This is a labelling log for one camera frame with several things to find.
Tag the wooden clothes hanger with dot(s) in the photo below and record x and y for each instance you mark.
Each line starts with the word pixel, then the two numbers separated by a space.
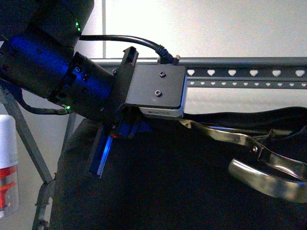
pixel 293 190

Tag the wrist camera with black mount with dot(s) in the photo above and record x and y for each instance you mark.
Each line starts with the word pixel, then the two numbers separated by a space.
pixel 154 90

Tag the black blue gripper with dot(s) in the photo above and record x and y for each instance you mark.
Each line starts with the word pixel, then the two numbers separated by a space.
pixel 94 93

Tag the black blue robot arm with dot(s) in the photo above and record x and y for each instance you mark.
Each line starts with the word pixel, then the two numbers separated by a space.
pixel 41 72

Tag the black printed t-shirt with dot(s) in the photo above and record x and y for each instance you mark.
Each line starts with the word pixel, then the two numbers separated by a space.
pixel 167 177

